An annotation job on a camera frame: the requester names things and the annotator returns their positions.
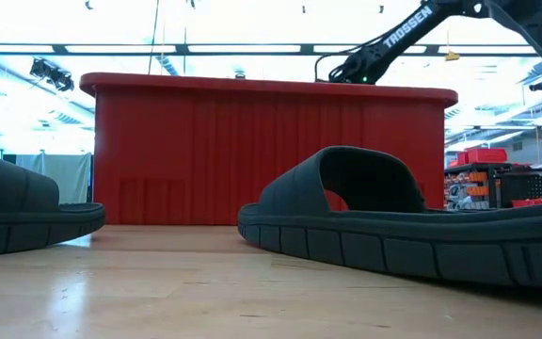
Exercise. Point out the black rubber slide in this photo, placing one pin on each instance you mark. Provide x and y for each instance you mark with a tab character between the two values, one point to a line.
393	235
12	207

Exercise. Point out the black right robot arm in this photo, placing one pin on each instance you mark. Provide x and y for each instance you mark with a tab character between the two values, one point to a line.
407	28

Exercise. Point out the red plastic bin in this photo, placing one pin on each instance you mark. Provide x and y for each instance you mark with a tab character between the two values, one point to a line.
205	155

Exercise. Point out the small red storage bin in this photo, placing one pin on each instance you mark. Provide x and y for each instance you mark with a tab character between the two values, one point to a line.
485	155

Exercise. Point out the pale curtain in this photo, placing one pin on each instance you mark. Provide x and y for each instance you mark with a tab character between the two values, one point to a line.
59	176

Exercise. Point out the black storage shelf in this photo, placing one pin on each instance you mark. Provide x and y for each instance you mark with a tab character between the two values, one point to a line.
492	188

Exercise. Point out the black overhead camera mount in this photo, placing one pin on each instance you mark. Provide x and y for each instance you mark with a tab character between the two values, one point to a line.
52	75

